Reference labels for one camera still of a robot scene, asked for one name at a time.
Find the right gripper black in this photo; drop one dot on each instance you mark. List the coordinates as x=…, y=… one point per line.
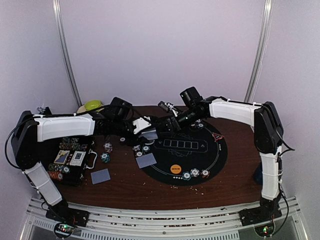
x=173, y=122

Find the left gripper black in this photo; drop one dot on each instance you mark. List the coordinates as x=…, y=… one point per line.
x=135, y=139

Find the blue white 10 chip stack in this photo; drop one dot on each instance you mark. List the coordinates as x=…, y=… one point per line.
x=108, y=147

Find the blue backed card deck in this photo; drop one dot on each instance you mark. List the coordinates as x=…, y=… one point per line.
x=149, y=134

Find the green blue 50 chip stack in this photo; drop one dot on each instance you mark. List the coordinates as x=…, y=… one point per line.
x=105, y=157

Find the face down cards mat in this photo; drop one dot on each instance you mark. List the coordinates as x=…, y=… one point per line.
x=146, y=160

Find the orange big blind button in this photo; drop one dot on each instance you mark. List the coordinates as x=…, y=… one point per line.
x=175, y=169

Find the blue white chip bottom mat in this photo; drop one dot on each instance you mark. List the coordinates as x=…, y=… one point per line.
x=195, y=172

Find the green chip bottom mat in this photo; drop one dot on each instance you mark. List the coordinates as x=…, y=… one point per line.
x=186, y=176

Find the face down card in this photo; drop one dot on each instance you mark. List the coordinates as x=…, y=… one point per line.
x=100, y=176

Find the orange chip bottom mat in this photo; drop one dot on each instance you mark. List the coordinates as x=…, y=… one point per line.
x=205, y=173

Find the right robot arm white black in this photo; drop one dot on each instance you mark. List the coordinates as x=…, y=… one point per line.
x=268, y=136

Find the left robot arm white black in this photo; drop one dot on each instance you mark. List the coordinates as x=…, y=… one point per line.
x=34, y=140

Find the green plastic bowl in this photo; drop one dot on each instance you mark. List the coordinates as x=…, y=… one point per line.
x=92, y=104

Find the round black poker mat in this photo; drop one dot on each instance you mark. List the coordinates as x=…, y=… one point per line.
x=190, y=148

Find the boxed card deck white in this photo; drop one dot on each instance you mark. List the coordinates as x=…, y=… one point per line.
x=77, y=158

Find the black poker set case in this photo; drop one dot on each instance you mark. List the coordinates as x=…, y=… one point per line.
x=64, y=144

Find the boxed card deck gold blue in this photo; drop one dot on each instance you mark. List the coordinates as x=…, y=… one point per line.
x=62, y=157

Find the green chip row in case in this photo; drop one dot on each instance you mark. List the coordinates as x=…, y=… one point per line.
x=54, y=167

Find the orange chip row in case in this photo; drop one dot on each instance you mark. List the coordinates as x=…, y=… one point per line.
x=55, y=175

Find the dark blue mug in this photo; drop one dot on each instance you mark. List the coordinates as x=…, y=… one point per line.
x=258, y=175

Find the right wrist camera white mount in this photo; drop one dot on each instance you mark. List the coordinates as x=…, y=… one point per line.
x=168, y=108

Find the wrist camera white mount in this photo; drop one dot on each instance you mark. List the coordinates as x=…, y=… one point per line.
x=140, y=124
x=168, y=108

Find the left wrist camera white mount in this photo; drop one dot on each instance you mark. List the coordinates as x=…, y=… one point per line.
x=140, y=124

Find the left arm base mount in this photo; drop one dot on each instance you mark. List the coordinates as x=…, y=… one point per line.
x=63, y=213

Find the aluminium front rail frame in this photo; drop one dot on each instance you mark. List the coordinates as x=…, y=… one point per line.
x=216, y=223

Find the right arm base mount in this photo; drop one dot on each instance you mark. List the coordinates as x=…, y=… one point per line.
x=260, y=215

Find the left aluminium frame post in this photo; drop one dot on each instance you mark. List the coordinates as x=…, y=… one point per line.
x=65, y=53

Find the aluminium frame post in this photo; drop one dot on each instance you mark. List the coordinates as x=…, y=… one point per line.
x=65, y=53
x=260, y=51

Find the right aluminium frame post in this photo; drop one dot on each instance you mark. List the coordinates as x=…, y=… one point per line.
x=260, y=51

